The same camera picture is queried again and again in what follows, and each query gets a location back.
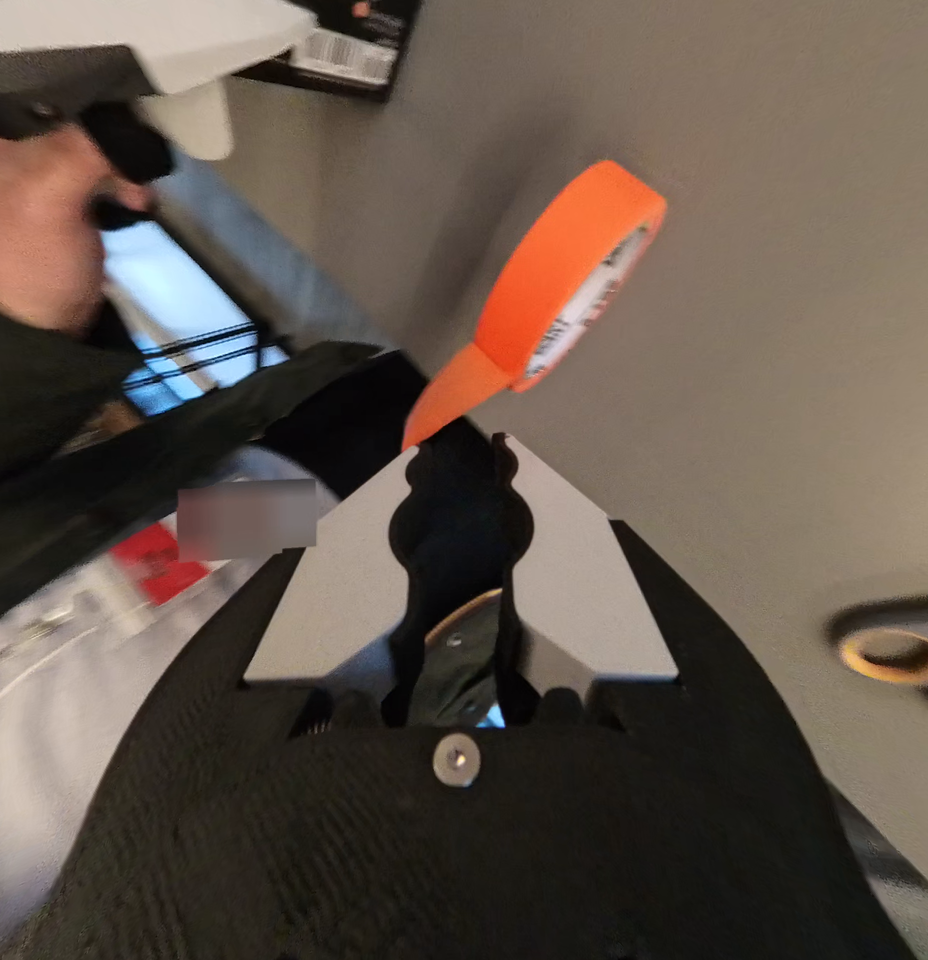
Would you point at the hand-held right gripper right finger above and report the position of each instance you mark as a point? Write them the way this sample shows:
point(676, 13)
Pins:
point(591, 600)

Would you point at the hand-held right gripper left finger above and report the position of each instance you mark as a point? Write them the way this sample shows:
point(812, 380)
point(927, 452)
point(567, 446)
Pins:
point(336, 600)

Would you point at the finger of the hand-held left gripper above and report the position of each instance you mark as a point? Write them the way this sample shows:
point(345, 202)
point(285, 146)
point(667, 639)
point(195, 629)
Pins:
point(171, 37)

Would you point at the black lego flower box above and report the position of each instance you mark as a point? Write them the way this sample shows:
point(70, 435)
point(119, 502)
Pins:
point(374, 45)

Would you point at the orange tape roll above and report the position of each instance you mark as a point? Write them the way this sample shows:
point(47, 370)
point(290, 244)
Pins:
point(554, 277)

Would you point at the person's left hand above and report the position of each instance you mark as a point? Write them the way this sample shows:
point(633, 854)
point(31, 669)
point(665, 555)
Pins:
point(36, 225)

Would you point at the person's dark jacket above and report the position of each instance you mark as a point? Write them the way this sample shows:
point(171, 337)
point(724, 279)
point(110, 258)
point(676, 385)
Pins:
point(209, 435)

